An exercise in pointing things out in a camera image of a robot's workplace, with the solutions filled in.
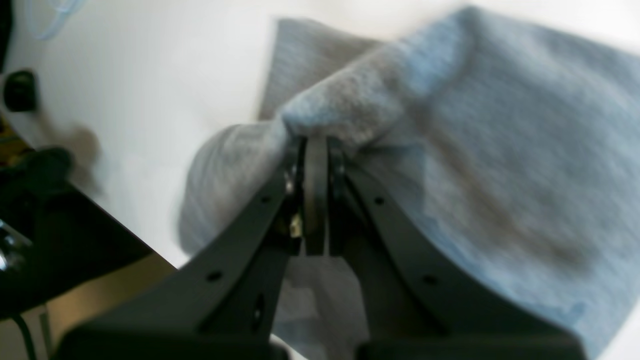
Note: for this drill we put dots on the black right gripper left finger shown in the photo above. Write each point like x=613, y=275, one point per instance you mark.
x=221, y=304

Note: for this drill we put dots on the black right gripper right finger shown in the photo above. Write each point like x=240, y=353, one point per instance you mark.
x=419, y=304

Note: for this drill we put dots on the grey t-shirt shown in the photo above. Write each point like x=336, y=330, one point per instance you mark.
x=515, y=147

